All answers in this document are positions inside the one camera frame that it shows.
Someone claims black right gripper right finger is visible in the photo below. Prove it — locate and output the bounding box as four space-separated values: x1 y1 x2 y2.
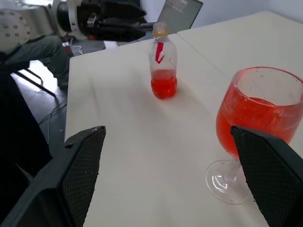
231 125 303 227

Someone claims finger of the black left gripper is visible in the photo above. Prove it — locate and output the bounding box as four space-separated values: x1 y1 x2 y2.
96 22 155 43
103 0 148 23

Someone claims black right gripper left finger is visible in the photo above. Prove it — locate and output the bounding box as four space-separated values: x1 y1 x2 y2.
0 125 107 227

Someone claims clear wine glass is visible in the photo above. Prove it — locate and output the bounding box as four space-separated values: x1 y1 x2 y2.
205 66 303 205

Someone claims plastic bottle with red drink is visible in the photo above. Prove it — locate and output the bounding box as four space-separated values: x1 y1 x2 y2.
149 22 178 100

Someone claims dark grey laptop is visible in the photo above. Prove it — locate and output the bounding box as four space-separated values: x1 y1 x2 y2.
157 0 204 34

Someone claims person in green trousers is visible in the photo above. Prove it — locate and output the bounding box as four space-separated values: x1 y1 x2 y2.
4 35 71 89

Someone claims large black object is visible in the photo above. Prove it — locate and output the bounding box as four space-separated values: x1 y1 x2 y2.
0 53 54 201

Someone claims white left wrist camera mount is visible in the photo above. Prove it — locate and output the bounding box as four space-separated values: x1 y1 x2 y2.
67 0 83 40

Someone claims thin white cable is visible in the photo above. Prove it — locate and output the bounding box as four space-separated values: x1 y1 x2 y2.
37 101 69 144

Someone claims black metal chair frame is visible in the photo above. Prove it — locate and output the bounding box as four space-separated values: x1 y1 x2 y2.
10 60 59 99

